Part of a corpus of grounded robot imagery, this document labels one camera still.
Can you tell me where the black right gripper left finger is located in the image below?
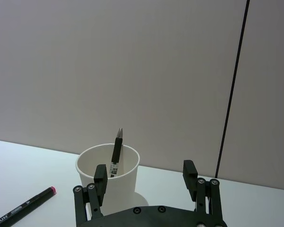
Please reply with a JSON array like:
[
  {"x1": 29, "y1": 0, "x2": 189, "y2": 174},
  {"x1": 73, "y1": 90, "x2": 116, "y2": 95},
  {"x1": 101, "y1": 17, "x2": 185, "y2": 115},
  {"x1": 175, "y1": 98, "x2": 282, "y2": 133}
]
[{"x1": 72, "y1": 164, "x2": 108, "y2": 224}]

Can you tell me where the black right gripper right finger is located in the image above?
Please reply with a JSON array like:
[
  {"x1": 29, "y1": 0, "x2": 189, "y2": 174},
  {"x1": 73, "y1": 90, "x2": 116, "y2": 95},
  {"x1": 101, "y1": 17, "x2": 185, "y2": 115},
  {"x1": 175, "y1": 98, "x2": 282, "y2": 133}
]
[{"x1": 183, "y1": 159, "x2": 224, "y2": 218}]

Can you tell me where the white paper cup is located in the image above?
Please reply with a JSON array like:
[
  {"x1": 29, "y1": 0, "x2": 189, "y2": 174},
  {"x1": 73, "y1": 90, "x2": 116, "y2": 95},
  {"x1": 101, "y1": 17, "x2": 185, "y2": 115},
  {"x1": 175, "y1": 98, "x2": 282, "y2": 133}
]
[{"x1": 76, "y1": 142, "x2": 148, "y2": 216}]

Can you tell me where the black ballpoint pen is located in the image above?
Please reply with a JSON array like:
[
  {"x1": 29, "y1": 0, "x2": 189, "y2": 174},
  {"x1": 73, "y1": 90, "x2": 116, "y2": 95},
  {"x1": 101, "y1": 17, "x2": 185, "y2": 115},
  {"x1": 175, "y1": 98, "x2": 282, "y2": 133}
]
[{"x1": 108, "y1": 128, "x2": 124, "y2": 178}]

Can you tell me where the black marker with pink end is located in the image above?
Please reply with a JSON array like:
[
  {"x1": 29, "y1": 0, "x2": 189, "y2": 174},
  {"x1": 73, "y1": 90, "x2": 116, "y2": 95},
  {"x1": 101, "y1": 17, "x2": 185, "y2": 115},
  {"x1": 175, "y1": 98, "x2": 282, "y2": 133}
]
[{"x1": 0, "y1": 186, "x2": 57, "y2": 227}]

